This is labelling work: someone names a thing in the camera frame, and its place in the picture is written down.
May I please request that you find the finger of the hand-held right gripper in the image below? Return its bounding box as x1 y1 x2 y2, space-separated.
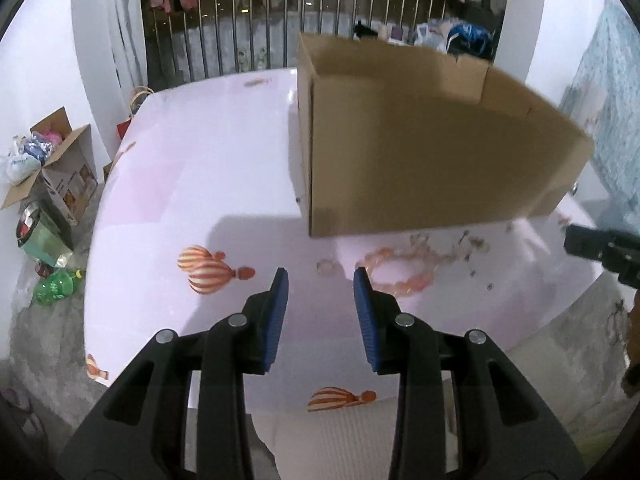
601 241 640 289
564 224 622 262

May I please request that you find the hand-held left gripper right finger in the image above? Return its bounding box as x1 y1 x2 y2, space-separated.
352 266 587 480

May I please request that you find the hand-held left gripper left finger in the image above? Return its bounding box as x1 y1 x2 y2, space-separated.
57 267 290 480

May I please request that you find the pink bead bracelet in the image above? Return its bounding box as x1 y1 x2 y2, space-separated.
355 247 443 297

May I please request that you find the black star chain necklace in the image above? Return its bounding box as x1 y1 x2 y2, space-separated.
447 229 497 292

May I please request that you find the large brown cardboard box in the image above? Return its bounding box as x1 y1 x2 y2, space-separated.
296 31 596 239

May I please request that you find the turquoise patterned cloth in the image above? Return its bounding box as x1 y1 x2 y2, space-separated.
560 0 640 231

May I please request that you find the pale green fluffy rug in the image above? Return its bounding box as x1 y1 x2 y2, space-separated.
440 270 636 456

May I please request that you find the pink balloon-print tablecloth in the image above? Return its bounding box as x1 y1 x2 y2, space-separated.
82 67 608 413

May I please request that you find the green plastic bottle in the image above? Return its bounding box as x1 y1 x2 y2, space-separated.
32 267 87 307

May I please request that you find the blue bag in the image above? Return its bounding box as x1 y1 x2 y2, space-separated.
446 24 496 60

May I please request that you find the green snack packet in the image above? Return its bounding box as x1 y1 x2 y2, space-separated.
22 210 76 267

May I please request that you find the open printed cardboard box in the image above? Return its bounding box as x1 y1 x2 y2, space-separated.
1 106 98 226

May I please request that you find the clear plastic bag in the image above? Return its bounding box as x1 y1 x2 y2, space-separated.
415 20 448 51

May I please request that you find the metal bowl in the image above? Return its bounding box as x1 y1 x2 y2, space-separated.
16 202 43 246

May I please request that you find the metal balcony railing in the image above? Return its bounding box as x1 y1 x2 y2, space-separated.
141 0 501 88

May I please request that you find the white plastic bag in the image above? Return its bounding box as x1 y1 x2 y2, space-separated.
6 152 41 183

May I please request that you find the white curtain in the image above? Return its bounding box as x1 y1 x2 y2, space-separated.
100 0 148 88

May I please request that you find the pale bead bracelet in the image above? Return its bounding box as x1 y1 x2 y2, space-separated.
407 232 436 256

